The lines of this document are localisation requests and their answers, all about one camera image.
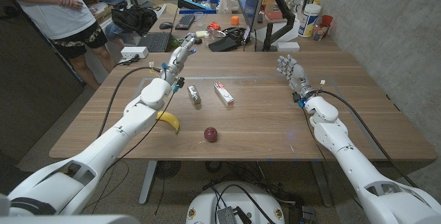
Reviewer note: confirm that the black keyboard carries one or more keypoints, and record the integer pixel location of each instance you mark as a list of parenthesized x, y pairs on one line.
[(185, 21)]

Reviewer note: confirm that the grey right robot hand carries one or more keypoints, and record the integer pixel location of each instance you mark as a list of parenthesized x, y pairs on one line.
[(296, 76)]

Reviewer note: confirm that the yellow toy banana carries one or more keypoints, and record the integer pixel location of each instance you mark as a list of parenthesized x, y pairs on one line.
[(170, 119)]

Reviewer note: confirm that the black computer mouse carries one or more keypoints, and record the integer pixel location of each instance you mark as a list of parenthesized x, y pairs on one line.
[(166, 25)]

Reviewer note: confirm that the orange red tool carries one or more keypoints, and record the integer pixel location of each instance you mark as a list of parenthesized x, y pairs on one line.
[(213, 26)]

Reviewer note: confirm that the crumpled silver can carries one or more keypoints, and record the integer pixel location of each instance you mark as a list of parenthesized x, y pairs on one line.
[(194, 94)]

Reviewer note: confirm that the dark red ball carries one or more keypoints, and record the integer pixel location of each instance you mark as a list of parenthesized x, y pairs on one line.
[(210, 134)]

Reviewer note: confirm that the orange cube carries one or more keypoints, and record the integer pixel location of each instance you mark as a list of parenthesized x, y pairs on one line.
[(235, 20)]

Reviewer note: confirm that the blue storage bin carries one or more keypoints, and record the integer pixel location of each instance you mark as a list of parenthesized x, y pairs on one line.
[(194, 7)]

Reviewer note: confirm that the black floor fan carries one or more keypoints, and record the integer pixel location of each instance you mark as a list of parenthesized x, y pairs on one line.
[(167, 169)]

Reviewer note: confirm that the white labelled canister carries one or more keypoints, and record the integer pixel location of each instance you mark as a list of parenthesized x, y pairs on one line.
[(309, 20)]

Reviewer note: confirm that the clear glass bowl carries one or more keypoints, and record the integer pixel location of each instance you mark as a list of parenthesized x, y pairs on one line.
[(217, 34)]

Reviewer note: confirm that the flat white box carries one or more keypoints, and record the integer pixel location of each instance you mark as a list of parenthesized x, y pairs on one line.
[(288, 46)]

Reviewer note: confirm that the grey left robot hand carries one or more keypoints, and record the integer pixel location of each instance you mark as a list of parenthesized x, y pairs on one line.
[(179, 62)]

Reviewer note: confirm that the small black case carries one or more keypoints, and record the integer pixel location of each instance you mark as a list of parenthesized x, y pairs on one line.
[(198, 40)]

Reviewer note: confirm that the clear glass with items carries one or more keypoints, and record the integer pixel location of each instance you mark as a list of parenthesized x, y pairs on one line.
[(319, 32)]

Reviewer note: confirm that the grey table leg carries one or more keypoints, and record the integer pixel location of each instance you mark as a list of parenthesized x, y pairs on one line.
[(147, 182), (322, 184)]

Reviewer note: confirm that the black headphones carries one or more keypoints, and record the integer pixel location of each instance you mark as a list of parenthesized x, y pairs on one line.
[(237, 33)]

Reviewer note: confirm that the small green ball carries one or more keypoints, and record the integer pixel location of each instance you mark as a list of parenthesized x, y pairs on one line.
[(175, 43)]

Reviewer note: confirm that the computer monitor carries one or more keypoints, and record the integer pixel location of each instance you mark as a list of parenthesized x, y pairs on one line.
[(251, 0)]

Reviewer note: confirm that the red cup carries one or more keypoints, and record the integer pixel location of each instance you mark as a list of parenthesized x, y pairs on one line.
[(327, 20)]

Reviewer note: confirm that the white power strip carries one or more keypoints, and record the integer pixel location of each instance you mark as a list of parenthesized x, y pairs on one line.
[(134, 52)]

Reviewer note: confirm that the person in white shirt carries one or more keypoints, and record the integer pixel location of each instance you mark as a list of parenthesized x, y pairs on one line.
[(51, 10)]

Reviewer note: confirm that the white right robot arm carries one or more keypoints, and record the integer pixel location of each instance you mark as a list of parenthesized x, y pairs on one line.
[(355, 162)]

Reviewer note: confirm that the black bag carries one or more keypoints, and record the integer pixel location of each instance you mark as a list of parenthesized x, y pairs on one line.
[(134, 19)]

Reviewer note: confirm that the black tablet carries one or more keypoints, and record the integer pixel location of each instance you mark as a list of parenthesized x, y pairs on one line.
[(223, 45)]

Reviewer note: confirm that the white red toothpaste box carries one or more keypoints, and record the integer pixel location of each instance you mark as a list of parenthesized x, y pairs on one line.
[(224, 94)]

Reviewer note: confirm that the black laptop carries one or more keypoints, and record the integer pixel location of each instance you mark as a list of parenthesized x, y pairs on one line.
[(155, 43)]

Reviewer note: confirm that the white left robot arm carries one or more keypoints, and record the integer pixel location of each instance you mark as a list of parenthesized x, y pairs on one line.
[(113, 141)]

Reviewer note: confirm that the white robot torso base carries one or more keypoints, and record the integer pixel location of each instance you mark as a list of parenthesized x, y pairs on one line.
[(206, 206)]

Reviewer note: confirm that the clear plastic cup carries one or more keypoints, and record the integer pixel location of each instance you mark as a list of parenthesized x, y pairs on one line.
[(199, 18)]

